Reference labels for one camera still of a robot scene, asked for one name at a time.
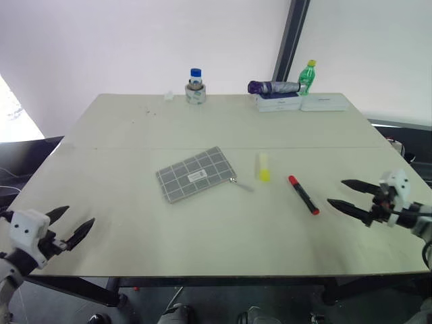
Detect black side table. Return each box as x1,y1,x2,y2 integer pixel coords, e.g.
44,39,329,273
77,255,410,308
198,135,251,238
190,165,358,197
0,135,65,212

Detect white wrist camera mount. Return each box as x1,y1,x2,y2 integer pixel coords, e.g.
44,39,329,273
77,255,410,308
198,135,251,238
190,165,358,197
9,209,51,269
379,168,412,227

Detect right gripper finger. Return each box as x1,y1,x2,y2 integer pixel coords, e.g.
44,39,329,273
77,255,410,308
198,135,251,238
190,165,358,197
326,198,373,227
340,179,383,196

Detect red and black marker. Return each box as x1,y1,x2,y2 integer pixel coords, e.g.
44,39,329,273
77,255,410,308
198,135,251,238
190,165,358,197
287,174,321,216

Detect dark grey upright post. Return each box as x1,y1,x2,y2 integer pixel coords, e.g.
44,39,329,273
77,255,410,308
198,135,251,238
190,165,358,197
271,0,312,83

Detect black table frame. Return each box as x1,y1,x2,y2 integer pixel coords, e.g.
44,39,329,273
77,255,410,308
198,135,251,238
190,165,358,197
23,272,432,308

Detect blue capped small bottle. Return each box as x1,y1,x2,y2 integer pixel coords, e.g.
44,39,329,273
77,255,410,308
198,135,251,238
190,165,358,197
188,67,204,90

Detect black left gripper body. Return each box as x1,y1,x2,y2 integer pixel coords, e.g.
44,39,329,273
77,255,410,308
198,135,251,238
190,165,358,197
36,229,70,261

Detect white tape roll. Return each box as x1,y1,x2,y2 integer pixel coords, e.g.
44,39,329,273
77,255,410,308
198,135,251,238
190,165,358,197
184,83,208,106

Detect grey checked pencil pouch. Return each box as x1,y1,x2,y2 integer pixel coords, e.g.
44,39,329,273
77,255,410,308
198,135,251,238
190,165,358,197
155,145,254,205

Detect green plastic bottle yellow cap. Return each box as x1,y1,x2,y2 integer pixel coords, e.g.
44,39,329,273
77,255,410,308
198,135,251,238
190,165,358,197
298,59,318,97

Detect white box with purple lid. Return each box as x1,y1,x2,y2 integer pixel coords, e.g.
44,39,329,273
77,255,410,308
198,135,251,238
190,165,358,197
254,92,302,113

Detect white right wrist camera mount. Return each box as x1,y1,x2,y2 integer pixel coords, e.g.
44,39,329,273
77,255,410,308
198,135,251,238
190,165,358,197
379,168,412,227

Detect dark side bench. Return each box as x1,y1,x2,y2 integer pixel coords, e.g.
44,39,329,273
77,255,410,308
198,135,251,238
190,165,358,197
367,117,432,192

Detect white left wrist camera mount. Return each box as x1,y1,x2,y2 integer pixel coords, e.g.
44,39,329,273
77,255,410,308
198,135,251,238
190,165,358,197
9,209,51,269

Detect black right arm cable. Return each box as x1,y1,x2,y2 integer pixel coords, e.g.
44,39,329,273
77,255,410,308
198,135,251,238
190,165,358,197
387,208,432,271

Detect purple folded umbrella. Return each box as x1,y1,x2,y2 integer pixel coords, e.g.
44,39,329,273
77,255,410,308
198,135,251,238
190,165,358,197
247,80,304,97

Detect flat white box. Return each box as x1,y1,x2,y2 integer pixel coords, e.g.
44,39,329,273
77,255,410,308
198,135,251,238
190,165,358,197
300,92,349,113

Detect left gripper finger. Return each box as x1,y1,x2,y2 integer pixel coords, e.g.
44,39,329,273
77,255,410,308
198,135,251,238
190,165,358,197
64,217,96,252
45,205,70,225

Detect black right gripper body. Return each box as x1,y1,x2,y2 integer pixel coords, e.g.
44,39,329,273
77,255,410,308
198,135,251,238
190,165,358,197
370,184,396,225

